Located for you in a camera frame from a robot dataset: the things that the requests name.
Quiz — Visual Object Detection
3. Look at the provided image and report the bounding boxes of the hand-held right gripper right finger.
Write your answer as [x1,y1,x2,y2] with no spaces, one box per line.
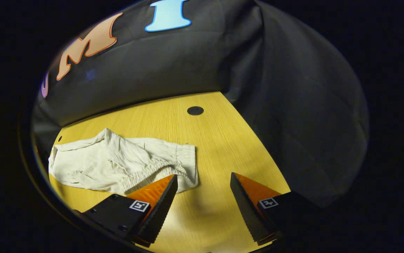
[230,172,325,246]

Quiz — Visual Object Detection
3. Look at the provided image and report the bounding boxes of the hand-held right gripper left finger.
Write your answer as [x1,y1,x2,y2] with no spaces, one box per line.
[73,174,179,248]

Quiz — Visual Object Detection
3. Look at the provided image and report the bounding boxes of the cream white jeans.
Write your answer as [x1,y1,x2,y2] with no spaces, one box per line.
[48,128,199,195]

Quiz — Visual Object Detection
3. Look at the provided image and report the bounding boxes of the black backdrop cloth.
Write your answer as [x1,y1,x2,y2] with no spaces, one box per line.
[31,0,369,208]

